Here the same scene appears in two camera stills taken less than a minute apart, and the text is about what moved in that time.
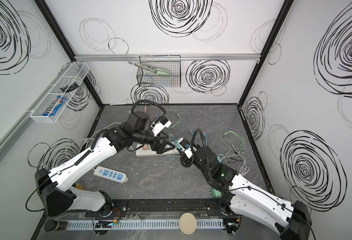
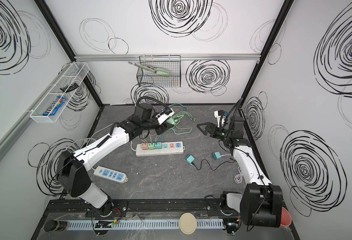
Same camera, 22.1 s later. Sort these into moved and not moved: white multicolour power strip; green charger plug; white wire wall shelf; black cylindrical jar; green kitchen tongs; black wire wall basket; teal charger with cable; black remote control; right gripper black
Moved: teal charger with cable; right gripper black; green charger plug
Not moved: black remote control; black cylindrical jar; green kitchen tongs; white multicolour power strip; black wire wall basket; white wire wall shelf
